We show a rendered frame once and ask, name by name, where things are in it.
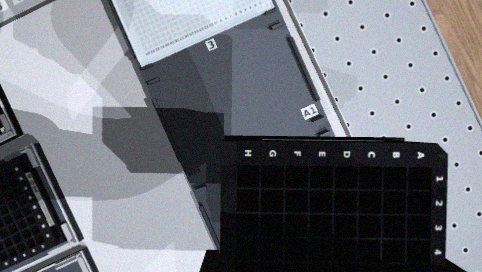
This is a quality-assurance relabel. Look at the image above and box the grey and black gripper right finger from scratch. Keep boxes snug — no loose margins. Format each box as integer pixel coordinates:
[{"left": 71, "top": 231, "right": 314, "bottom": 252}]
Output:
[{"left": 445, "top": 259, "right": 467, "bottom": 272}]

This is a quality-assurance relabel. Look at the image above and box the dark grey plate carrier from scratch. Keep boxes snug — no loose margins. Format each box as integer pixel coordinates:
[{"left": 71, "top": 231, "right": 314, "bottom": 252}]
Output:
[{"left": 108, "top": 0, "right": 336, "bottom": 253}]

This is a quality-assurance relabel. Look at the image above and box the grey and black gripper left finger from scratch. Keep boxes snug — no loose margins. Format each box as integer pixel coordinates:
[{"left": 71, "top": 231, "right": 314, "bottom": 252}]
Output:
[{"left": 199, "top": 250, "right": 220, "bottom": 272}]

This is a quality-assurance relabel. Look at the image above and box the grey metal base plate with grid of holes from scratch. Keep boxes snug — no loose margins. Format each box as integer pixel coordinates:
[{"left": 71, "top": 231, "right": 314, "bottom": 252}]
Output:
[{"left": 289, "top": 0, "right": 482, "bottom": 272}]

